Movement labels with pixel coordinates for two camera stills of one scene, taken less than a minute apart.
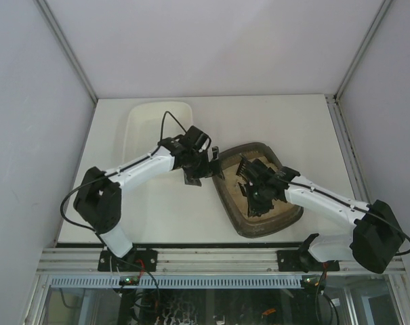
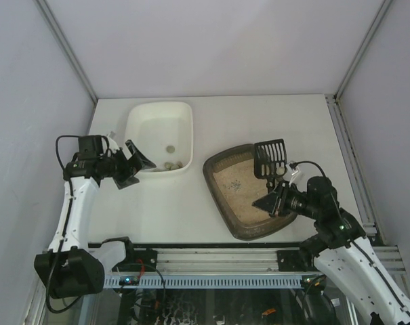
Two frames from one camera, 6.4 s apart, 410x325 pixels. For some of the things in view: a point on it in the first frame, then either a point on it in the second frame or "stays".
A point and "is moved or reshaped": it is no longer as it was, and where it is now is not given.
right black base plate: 301,261 stays
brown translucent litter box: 236,204 is moved or reshaped
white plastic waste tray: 150,122 stays
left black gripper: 200,168 to 124,166
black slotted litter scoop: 241,172 to 270,162
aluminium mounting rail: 65,260 stays
